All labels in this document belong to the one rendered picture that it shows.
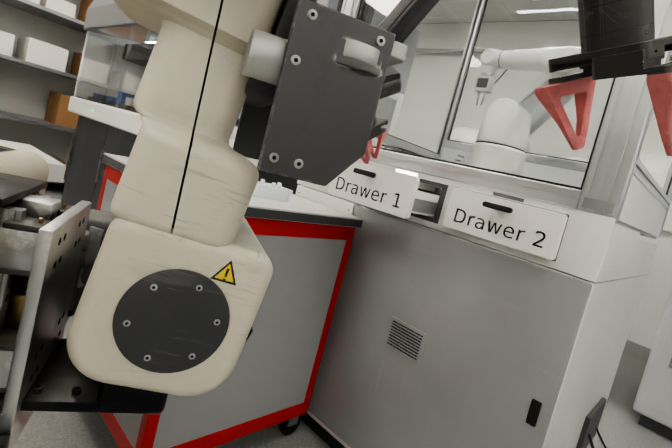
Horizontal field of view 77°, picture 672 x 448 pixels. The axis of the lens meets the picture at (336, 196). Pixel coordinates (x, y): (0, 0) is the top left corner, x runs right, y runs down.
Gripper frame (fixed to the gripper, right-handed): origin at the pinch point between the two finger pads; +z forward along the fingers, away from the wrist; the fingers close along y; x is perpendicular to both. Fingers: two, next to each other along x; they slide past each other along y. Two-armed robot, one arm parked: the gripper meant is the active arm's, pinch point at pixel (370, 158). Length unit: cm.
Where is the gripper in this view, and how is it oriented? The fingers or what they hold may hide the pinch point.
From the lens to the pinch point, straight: 109.5
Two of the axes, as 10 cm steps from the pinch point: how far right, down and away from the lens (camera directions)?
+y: 6.9, -4.5, 5.7
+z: 1.7, 8.6, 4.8
